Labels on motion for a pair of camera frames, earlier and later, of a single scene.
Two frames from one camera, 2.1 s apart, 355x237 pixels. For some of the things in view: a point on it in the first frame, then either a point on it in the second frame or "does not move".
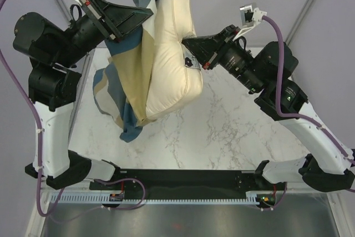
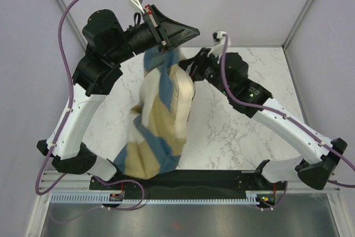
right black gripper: x=207 y=49 → x=201 y=58
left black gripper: x=120 y=20 → x=167 y=32
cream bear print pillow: x=173 y=83 → x=181 y=105
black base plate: x=151 y=182 does not move
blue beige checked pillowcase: x=120 y=89 → x=155 y=145
